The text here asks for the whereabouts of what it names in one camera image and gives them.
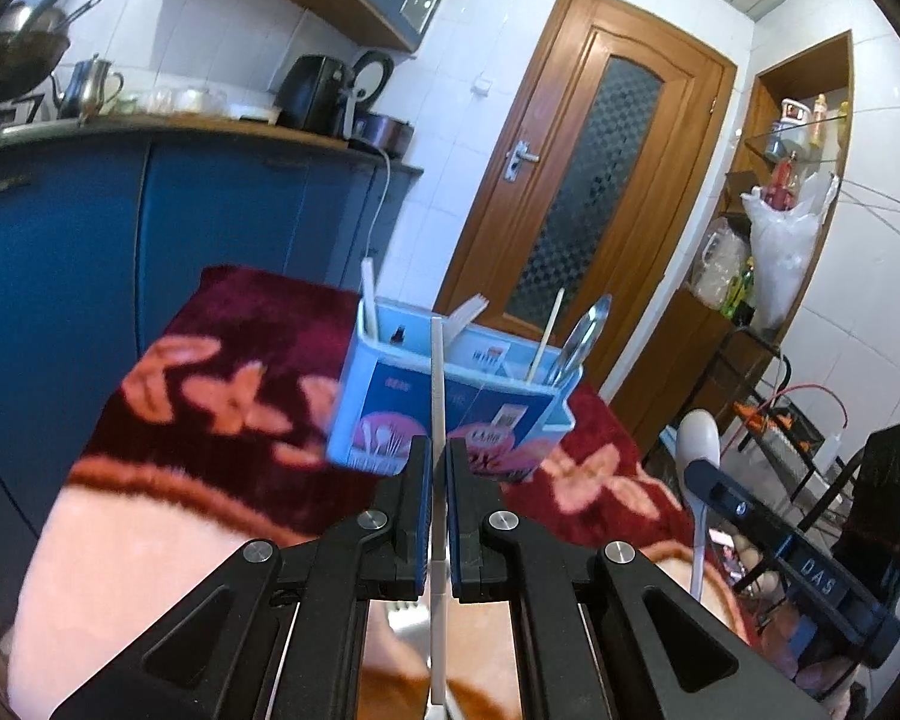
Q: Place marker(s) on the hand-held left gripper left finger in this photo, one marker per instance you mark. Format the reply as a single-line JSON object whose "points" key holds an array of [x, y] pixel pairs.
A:
{"points": [[422, 510]]}

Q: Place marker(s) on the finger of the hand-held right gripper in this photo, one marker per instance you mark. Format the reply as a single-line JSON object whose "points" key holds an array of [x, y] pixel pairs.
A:
{"points": [[727, 499]]}

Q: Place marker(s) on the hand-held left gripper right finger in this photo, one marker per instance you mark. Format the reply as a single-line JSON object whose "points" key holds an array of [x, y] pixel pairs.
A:
{"points": [[455, 517]]}

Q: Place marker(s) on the light blue utensil box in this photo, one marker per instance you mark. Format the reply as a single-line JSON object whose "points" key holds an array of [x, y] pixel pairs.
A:
{"points": [[412, 405]]}

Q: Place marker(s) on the person's right hand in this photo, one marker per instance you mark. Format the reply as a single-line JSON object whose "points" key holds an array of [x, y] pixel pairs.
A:
{"points": [[821, 679]]}

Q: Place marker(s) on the black metal rack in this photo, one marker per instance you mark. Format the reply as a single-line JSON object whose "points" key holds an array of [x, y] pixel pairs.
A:
{"points": [[765, 360]]}

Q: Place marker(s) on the red and pink floral blanket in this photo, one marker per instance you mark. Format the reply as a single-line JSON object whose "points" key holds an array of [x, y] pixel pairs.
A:
{"points": [[217, 405]]}

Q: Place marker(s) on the white hanging plastic bag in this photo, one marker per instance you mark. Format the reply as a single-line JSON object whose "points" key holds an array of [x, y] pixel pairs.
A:
{"points": [[784, 255]]}

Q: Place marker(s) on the wooden door with glass panel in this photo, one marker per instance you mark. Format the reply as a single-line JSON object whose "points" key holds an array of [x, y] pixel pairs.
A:
{"points": [[555, 165]]}

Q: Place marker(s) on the rice cooker with open lid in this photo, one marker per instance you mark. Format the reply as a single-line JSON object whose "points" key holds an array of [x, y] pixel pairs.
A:
{"points": [[382, 127]]}

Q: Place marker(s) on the blue base cabinet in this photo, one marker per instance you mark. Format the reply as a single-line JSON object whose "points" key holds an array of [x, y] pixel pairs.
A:
{"points": [[120, 240]]}

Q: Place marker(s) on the white dish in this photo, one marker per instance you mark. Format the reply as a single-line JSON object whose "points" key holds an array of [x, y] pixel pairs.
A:
{"points": [[259, 112]]}

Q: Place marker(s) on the black air fryer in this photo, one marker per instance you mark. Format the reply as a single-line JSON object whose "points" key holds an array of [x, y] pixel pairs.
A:
{"points": [[311, 94]]}

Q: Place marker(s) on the stainless steel kettle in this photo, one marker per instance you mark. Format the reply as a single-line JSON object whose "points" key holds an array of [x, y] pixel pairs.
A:
{"points": [[90, 90]]}

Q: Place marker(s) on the gas stove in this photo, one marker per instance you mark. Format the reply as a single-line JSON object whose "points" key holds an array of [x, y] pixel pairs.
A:
{"points": [[7, 118]]}

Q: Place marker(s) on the dark steel wok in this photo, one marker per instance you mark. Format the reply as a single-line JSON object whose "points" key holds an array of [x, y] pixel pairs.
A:
{"points": [[15, 56]]}

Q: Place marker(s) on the wooden wall shelf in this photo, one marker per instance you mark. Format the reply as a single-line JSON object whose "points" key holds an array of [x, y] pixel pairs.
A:
{"points": [[840, 90]]}

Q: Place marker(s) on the white wall switch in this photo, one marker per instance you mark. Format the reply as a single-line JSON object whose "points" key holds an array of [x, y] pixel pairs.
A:
{"points": [[482, 85]]}

